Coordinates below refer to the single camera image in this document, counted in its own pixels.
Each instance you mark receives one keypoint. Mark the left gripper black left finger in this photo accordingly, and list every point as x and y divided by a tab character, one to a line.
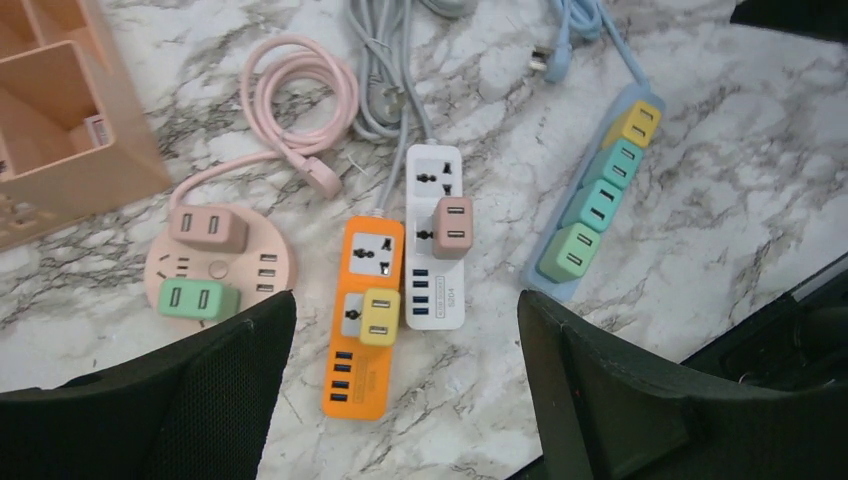
199	408

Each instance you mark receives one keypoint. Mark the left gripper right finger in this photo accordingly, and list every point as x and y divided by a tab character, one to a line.
608	409

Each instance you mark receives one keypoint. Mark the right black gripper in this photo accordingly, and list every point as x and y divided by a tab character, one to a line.
818	19

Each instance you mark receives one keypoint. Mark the green plug adapter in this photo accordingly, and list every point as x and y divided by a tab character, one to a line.
569	253
198	299

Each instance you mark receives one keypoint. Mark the pink plug adapter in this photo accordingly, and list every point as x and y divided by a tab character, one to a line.
452	228
209	228

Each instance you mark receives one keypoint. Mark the yellow cube plug adapter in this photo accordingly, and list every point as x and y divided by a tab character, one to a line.
380	317

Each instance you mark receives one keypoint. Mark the teal cube plug adapter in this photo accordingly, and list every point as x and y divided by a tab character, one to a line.
616	163

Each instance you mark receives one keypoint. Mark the blue power strip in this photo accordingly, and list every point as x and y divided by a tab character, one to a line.
531	277

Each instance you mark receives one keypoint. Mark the white power strip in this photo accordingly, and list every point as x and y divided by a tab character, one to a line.
434	288

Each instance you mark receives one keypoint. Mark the orange power strip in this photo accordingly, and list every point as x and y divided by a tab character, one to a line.
357	376

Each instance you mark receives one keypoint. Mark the orange mesh file organizer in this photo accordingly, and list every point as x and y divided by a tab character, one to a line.
75	141

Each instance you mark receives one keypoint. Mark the black mounting rail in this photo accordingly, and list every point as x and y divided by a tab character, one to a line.
796	342

